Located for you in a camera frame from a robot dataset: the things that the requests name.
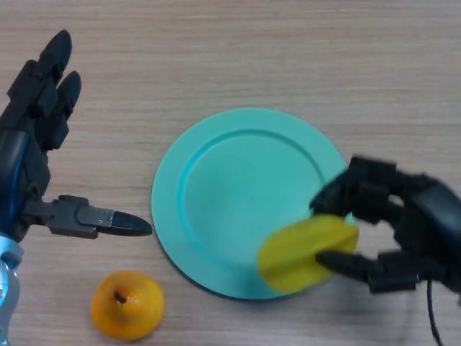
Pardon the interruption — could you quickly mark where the yellow starfruit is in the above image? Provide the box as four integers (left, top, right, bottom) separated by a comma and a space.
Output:
256, 213, 359, 293

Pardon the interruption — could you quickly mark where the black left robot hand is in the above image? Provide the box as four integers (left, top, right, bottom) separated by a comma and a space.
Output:
0, 29, 153, 242

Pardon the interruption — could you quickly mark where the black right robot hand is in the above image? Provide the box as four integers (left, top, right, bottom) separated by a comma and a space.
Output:
309, 155, 461, 295

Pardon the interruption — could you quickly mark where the teal green round plate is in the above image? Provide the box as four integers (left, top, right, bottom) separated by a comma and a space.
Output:
151, 107, 356, 301

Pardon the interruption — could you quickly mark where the orange yellow pear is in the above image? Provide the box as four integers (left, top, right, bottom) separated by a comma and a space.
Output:
89, 270, 166, 342

